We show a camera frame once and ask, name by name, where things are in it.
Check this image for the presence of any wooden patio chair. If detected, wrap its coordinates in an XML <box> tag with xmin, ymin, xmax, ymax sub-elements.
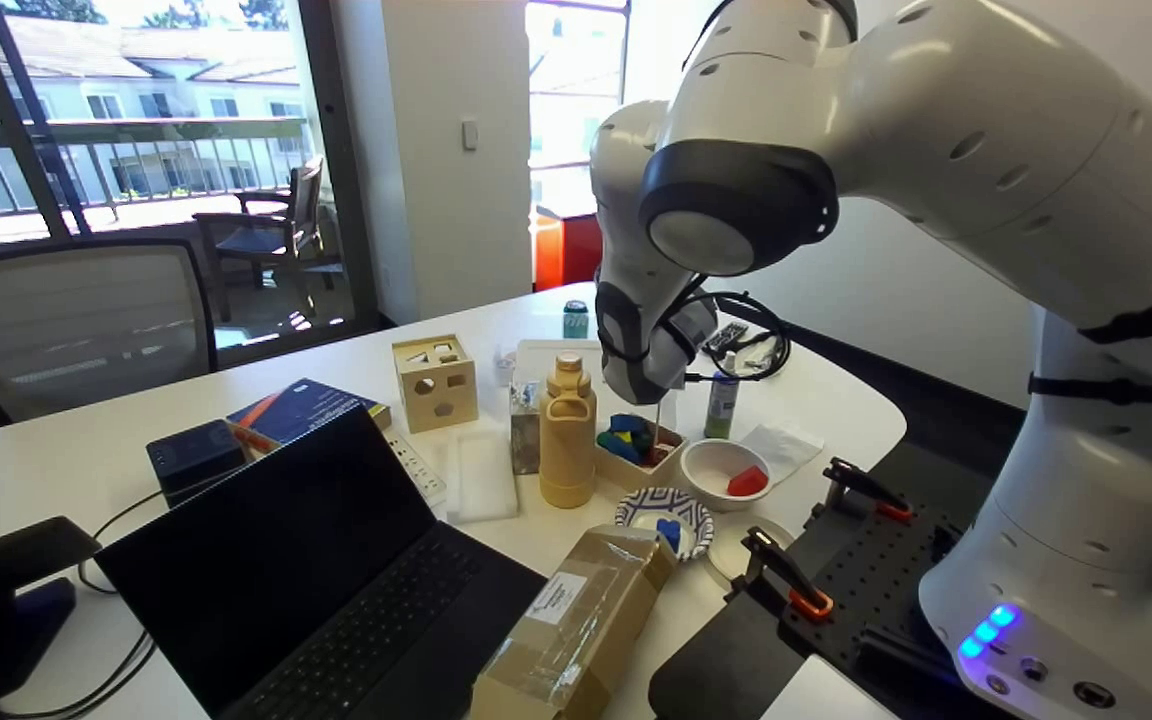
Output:
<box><xmin>193</xmin><ymin>156</ymin><xmax>328</xmax><ymax>323</ymax></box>

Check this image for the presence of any blue patterned bowl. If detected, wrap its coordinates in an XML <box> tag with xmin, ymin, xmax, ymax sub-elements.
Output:
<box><xmin>614</xmin><ymin>486</ymin><xmax>716</xmax><ymax>562</ymax></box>

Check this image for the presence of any wooden shape sorter cube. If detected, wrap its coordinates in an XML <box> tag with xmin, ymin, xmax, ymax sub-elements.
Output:
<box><xmin>392</xmin><ymin>333</ymin><xmax>480</xmax><ymax>434</ymax></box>

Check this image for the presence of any black box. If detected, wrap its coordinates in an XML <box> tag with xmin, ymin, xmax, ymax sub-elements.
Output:
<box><xmin>145</xmin><ymin>419</ymin><xmax>250</xmax><ymax>508</ymax></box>

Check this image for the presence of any green and white bottle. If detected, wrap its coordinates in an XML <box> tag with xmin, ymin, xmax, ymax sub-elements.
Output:
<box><xmin>703</xmin><ymin>351</ymin><xmax>741</xmax><ymax>440</ymax></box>

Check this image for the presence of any wooden tray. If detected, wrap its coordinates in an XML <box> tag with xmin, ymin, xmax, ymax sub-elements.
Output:
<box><xmin>595</xmin><ymin>416</ymin><xmax>688</xmax><ymax>493</ymax></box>

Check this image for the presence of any black clamp with orange tips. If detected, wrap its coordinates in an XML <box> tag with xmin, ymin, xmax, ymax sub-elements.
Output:
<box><xmin>822</xmin><ymin>457</ymin><xmax>915</xmax><ymax>524</ymax></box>
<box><xmin>740</xmin><ymin>527</ymin><xmax>835</xmax><ymax>622</ymax></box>

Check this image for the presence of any white bowl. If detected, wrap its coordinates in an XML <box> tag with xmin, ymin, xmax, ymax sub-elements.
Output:
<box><xmin>680</xmin><ymin>438</ymin><xmax>774</xmax><ymax>512</ymax></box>

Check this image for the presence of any narrow window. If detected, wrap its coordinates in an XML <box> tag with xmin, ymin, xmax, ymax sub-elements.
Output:
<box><xmin>524</xmin><ymin>0</ymin><xmax>632</xmax><ymax>219</ymax></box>

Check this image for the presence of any red and orange box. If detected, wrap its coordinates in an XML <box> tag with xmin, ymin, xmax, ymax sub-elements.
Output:
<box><xmin>532</xmin><ymin>208</ymin><xmax>605</xmax><ymax>293</ymax></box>

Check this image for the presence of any office chair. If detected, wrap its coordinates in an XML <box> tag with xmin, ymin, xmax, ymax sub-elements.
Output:
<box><xmin>0</xmin><ymin>237</ymin><xmax>220</xmax><ymax>428</ymax></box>

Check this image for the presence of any white napkin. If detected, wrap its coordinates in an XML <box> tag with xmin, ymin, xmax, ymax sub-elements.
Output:
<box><xmin>739</xmin><ymin>421</ymin><xmax>826</xmax><ymax>485</ymax></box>

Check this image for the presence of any blue book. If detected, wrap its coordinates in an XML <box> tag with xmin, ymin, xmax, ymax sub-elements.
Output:
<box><xmin>225</xmin><ymin>377</ymin><xmax>393</xmax><ymax>448</ymax></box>

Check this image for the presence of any white power strip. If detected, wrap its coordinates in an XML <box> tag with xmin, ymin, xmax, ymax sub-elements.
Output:
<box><xmin>380</xmin><ymin>429</ymin><xmax>448</xmax><ymax>508</ymax></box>

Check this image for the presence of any tan plastic bottle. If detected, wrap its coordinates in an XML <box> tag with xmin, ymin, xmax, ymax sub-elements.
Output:
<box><xmin>538</xmin><ymin>351</ymin><xmax>599</xmax><ymax>510</ymax></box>

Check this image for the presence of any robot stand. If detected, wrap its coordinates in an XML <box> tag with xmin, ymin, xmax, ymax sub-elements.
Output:
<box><xmin>648</xmin><ymin>440</ymin><xmax>1152</xmax><ymax>720</ymax></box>

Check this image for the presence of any small silver carton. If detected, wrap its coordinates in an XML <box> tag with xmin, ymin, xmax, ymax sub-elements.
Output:
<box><xmin>509</xmin><ymin>383</ymin><xmax>543</xmax><ymax>476</ymax></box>

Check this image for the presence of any long cardboard box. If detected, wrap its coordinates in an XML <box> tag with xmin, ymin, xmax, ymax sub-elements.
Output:
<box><xmin>468</xmin><ymin>524</ymin><xmax>680</xmax><ymax>720</ymax></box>

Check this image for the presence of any black cable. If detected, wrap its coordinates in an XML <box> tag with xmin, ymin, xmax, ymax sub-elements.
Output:
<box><xmin>0</xmin><ymin>489</ymin><xmax>163</xmax><ymax>720</ymax></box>

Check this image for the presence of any black laptop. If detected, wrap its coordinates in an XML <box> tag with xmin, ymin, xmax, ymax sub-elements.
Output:
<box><xmin>94</xmin><ymin>404</ymin><xmax>549</xmax><ymax>720</ymax></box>

